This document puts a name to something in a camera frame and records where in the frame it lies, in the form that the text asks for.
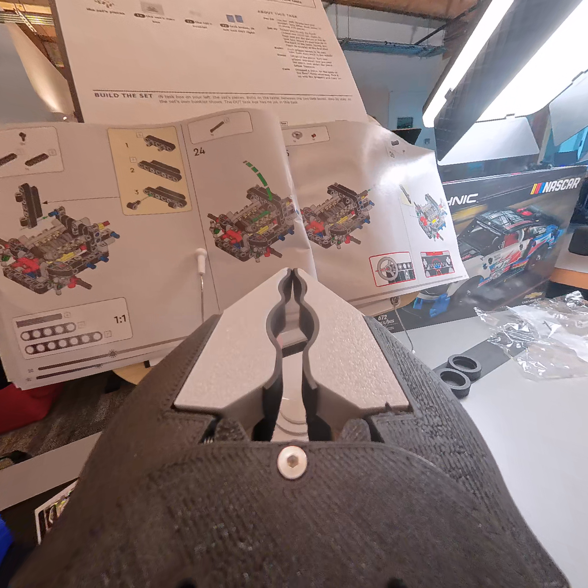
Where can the printed task sheet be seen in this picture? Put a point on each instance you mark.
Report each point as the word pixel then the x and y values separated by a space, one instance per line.
pixel 183 59

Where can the red bag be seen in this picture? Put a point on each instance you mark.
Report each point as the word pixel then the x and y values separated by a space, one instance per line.
pixel 23 409

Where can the holographic sticker sheet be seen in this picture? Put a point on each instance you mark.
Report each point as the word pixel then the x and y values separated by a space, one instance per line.
pixel 53 514

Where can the ceiling light strip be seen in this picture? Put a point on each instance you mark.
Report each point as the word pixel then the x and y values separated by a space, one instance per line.
pixel 464 55

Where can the clear plastic bag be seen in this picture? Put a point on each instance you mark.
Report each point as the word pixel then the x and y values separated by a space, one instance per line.
pixel 537 335

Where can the black rubber lego tire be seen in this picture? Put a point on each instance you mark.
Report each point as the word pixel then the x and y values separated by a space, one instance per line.
pixel 461 390
pixel 475 372

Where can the black lego set box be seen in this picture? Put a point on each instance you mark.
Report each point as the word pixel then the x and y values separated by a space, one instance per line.
pixel 505 239

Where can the lego instruction booklet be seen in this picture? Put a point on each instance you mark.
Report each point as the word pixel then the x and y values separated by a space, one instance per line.
pixel 138 206

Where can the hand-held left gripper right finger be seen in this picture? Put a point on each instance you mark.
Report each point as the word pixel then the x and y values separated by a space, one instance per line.
pixel 353 363

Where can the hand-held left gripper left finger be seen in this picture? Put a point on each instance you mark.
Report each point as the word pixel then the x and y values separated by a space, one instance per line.
pixel 220 367

